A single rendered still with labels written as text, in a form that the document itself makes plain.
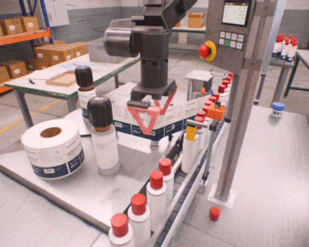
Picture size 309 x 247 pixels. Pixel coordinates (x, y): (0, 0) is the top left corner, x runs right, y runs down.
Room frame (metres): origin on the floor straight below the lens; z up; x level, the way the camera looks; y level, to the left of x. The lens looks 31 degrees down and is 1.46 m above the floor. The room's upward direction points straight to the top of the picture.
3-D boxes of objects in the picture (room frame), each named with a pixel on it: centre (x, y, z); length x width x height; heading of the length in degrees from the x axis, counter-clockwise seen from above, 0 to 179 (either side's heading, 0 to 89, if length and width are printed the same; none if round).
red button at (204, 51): (0.64, -0.15, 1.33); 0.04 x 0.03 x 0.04; 27
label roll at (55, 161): (0.66, 0.39, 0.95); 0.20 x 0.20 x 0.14
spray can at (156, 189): (0.38, 0.00, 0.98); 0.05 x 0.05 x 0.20
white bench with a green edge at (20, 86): (2.57, 0.68, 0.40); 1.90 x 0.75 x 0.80; 159
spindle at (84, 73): (1.00, 0.35, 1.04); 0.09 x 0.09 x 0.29
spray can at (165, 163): (0.43, -0.03, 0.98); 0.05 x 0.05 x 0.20
